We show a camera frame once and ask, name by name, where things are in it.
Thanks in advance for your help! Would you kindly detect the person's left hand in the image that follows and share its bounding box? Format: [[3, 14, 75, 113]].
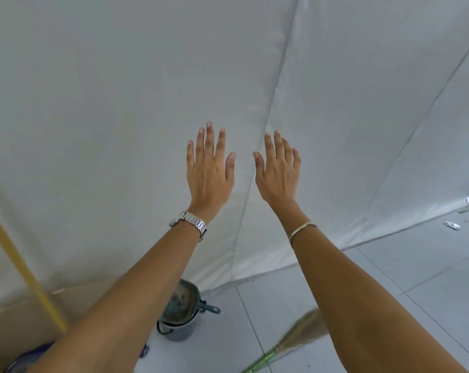
[[186, 121, 237, 220]]

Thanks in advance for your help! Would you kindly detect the person's right hand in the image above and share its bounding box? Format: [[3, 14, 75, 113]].
[[253, 130, 301, 211]]

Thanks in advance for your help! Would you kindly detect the person's right forearm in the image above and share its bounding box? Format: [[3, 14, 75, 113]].
[[273, 199, 469, 373]]

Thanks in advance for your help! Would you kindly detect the person's left forearm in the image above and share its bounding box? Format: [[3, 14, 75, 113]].
[[27, 207, 219, 373]]

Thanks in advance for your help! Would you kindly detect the silver metal wristwatch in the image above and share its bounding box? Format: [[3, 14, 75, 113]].
[[169, 211, 208, 243]]

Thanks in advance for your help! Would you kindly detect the white fabric backdrop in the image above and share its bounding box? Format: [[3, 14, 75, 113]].
[[0, 0, 469, 312]]

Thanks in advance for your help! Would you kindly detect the dark teal dustpan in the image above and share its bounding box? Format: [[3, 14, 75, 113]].
[[161, 280, 221, 324]]

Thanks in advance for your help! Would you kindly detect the grey plastic bucket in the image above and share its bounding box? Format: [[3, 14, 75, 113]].
[[157, 279, 202, 342]]

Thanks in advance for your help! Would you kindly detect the brown cardboard sheet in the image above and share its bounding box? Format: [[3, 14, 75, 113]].
[[0, 276, 120, 373]]

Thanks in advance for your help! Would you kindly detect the blue round container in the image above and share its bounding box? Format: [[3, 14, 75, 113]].
[[5, 342, 56, 373]]

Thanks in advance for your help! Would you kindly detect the thin silver bracelet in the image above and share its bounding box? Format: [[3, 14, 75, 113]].
[[289, 221, 318, 248]]

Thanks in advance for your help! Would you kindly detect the straw broom with green handle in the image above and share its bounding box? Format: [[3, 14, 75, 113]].
[[240, 308, 329, 373]]

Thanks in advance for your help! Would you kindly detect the yellow stick handle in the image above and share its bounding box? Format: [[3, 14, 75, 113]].
[[0, 201, 69, 334]]

